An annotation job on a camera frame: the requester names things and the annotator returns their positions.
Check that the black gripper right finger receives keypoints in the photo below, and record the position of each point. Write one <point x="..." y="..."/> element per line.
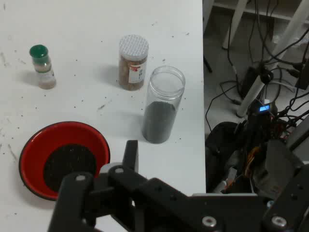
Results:
<point x="289" y="207"/>

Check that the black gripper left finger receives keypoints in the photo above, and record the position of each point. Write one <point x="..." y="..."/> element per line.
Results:
<point x="72" y="205"/>

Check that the clear jar with black seeds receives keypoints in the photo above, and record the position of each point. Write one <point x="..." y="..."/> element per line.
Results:
<point x="158" y="120"/>

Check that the red bowl with black seeds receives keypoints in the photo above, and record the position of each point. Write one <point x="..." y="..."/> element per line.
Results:
<point x="36" y="149"/>

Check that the black rounded cover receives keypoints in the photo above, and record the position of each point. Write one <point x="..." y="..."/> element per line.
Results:
<point x="222" y="145"/>

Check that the black device with blue display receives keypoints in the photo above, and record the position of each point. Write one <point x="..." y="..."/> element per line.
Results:
<point x="264" y="108"/>

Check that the white slanted furniture leg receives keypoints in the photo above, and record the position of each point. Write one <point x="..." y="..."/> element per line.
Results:
<point x="256" y="89"/>
<point x="235" y="24"/>

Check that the white-lidded brown spice jar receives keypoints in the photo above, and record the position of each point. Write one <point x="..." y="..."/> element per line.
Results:
<point x="125" y="72"/>

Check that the green-capped small spice bottle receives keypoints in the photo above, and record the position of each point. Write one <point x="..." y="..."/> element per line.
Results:
<point x="38" y="52"/>

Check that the grey metal bracket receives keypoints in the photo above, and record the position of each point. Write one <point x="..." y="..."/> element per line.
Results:
<point x="280" y="164"/>

